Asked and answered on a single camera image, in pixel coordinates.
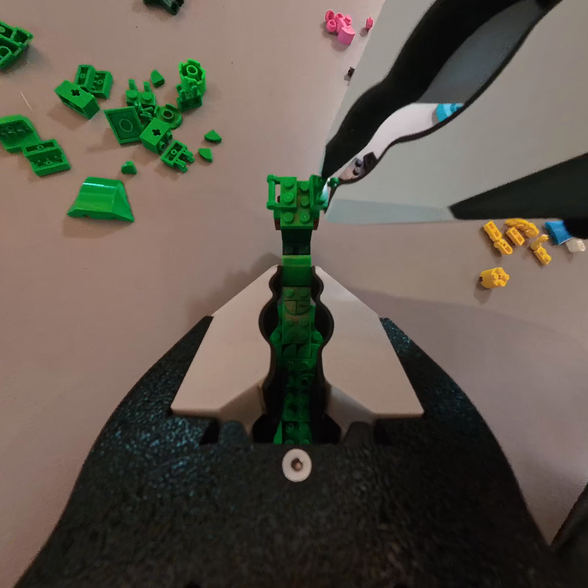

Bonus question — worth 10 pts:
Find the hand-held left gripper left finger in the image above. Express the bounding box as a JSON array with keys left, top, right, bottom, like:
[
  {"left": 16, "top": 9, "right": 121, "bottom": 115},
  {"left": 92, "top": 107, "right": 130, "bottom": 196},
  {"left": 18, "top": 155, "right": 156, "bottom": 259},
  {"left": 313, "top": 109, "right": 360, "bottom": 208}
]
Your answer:
[{"left": 171, "top": 266, "right": 282, "bottom": 436}]

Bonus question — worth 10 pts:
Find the large green curved slope brick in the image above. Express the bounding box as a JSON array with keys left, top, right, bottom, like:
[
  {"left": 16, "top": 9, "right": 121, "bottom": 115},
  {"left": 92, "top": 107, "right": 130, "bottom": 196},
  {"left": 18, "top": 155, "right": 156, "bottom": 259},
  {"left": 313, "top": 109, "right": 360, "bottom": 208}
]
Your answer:
[{"left": 66, "top": 177, "right": 135, "bottom": 224}]

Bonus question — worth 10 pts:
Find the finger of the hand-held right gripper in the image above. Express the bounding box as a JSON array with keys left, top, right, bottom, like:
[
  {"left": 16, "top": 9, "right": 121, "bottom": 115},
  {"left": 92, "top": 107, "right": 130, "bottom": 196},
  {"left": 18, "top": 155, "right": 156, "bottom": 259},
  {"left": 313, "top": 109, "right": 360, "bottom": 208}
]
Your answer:
[
  {"left": 321, "top": 0, "right": 543, "bottom": 177},
  {"left": 328, "top": 0, "right": 588, "bottom": 221}
]

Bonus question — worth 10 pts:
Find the blue slope brick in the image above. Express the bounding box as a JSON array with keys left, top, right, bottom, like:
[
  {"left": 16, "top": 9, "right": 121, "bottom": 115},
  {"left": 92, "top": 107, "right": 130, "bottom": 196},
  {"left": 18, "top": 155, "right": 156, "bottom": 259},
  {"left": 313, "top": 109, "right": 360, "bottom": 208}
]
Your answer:
[{"left": 544, "top": 220, "right": 572, "bottom": 245}]

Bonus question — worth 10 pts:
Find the small dark grey clip brick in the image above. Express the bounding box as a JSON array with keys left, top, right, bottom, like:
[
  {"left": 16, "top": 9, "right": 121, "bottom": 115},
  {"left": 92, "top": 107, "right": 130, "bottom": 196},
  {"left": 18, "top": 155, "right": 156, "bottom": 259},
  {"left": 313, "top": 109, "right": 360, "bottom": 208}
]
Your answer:
[{"left": 342, "top": 154, "right": 377, "bottom": 184}]

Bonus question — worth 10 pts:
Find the pile of yellow bricks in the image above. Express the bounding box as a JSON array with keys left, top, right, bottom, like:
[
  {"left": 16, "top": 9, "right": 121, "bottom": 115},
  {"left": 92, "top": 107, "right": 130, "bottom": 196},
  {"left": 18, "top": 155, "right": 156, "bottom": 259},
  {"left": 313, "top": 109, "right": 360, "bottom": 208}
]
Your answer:
[{"left": 482, "top": 218, "right": 552, "bottom": 266}]

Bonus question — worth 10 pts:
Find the pile of loose green bricks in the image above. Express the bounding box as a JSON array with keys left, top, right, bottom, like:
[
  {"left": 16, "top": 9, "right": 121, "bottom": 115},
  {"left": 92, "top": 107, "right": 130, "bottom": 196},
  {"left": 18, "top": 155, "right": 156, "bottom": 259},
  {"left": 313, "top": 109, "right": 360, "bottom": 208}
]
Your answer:
[{"left": 0, "top": 21, "right": 223, "bottom": 177}]

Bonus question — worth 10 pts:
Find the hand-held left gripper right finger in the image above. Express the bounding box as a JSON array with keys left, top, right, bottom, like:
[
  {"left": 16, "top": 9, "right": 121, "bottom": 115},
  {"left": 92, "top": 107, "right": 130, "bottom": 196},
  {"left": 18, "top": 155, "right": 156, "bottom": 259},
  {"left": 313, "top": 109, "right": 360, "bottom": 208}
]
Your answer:
[{"left": 313, "top": 266, "right": 424, "bottom": 436}]

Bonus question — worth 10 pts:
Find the cluster of small pink bricks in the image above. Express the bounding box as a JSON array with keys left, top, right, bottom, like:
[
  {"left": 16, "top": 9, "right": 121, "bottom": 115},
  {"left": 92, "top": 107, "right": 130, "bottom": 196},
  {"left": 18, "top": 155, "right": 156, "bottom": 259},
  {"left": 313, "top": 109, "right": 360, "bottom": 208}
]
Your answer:
[{"left": 324, "top": 9, "right": 356, "bottom": 47}]

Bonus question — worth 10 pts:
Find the yellow round brick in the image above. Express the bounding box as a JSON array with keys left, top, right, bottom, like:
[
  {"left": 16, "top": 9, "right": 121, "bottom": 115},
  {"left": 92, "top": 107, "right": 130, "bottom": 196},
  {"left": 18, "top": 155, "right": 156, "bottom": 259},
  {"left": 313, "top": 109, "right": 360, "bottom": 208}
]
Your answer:
[{"left": 479, "top": 267, "right": 511, "bottom": 290}]

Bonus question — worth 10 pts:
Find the green brick tree model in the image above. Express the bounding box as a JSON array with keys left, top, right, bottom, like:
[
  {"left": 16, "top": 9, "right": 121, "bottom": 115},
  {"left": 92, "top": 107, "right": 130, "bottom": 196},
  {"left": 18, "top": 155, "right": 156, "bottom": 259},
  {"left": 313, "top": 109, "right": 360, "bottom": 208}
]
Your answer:
[{"left": 266, "top": 174, "right": 332, "bottom": 446}]

